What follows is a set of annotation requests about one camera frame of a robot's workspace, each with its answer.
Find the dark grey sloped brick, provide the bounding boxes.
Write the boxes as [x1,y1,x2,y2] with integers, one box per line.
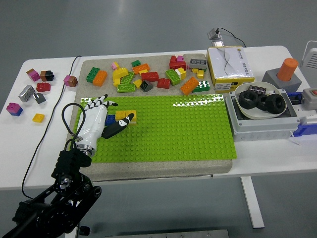
[32,92,47,105]
[139,79,154,92]

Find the white zip tie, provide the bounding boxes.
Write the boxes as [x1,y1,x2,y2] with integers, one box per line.
[289,135,302,147]

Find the green studded baseplate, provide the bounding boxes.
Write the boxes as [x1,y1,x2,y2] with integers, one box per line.
[73,95,238,164]

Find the orange long toy brick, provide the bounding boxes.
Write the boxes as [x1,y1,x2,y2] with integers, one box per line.
[132,63,151,74]
[93,70,108,87]
[180,76,200,96]

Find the black cable with plug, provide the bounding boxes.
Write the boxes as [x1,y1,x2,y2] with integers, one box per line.
[21,56,90,236]

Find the yellow curved toy brick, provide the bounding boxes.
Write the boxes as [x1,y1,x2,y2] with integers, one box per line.
[112,67,129,80]

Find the grey plastic junction box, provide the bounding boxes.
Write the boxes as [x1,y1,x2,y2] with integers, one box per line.
[225,88,302,142]

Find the brown and black brick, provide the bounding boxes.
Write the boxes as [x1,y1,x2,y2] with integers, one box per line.
[40,70,55,82]

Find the orange cylinder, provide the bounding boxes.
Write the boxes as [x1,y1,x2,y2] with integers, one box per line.
[276,58,299,82]

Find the blue and white fixture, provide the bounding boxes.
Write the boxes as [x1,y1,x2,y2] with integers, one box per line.
[288,91,317,138]

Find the red long toy brick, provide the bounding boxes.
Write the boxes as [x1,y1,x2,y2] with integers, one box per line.
[169,60,187,71]
[140,71,159,82]

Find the large black nut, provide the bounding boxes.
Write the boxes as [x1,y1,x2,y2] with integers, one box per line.
[257,95,268,112]
[264,94,285,115]
[238,90,260,109]

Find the lime green toy brick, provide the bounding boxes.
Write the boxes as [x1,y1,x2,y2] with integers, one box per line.
[165,68,181,86]
[120,71,136,85]
[116,83,136,93]

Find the grey box with red button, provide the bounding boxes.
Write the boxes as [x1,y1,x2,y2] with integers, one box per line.
[301,88,317,112]

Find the light grey long brick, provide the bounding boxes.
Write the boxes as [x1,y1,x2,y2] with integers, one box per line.
[18,84,35,103]

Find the grey block holder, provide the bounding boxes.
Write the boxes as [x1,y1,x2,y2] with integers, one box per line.
[262,68,302,93]

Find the grey long toy brick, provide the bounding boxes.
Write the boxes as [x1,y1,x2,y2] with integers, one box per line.
[189,58,208,69]

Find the white bowl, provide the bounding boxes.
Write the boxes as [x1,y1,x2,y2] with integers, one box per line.
[234,81,288,121]

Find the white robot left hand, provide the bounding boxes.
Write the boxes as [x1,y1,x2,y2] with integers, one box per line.
[74,93,136,151]

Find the white table leg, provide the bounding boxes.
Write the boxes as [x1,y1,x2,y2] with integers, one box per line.
[73,218,84,238]
[240,176,265,229]

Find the white perforated stand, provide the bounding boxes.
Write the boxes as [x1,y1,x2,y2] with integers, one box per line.
[298,41,317,72]

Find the pink brick with brown top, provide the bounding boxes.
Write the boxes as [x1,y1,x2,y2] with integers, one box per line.
[26,68,41,82]

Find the pink and brown brick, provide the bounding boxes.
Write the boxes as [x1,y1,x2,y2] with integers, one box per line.
[63,75,79,87]

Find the grey-brown foam mat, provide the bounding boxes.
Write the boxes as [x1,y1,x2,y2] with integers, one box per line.
[66,53,233,183]

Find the magenta and blue brick stack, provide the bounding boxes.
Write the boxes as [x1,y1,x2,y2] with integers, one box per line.
[6,103,23,117]

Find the thin black device cable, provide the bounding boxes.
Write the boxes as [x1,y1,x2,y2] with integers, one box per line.
[214,27,247,48]

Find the dark green long brick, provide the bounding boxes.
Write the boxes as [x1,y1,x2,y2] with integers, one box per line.
[86,67,100,84]

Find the green brick with white studs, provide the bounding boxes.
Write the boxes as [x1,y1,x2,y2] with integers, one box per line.
[192,80,211,94]

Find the white and yellow cardboard box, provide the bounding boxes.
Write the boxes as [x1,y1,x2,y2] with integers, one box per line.
[206,46,255,94]

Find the small silver device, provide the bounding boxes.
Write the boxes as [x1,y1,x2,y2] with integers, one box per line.
[207,28,226,47]

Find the dark connector strip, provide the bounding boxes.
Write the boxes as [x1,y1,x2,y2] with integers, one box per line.
[248,85,268,95]

